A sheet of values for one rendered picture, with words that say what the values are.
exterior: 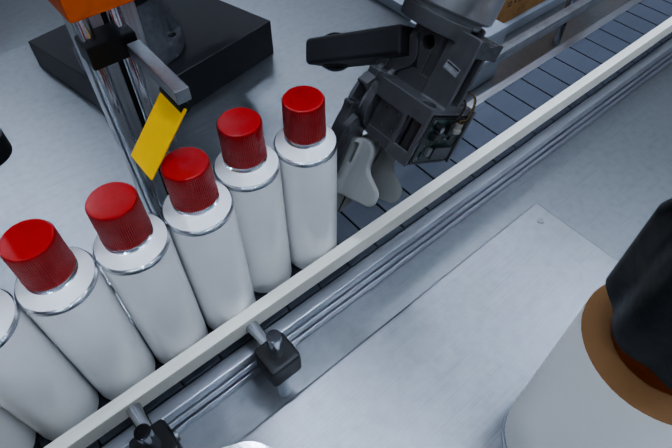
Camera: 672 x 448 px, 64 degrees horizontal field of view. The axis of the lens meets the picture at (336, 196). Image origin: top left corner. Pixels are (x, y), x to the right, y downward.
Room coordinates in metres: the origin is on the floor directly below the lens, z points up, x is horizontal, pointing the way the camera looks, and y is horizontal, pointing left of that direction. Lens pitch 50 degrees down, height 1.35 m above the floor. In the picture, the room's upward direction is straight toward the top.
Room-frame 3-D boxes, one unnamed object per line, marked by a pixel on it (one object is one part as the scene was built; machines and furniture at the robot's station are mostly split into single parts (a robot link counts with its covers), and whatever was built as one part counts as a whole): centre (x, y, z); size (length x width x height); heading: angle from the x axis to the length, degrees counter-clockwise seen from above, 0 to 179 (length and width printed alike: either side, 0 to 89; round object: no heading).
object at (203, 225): (0.25, 0.10, 0.98); 0.05 x 0.05 x 0.20
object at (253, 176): (0.29, 0.07, 0.98); 0.05 x 0.05 x 0.20
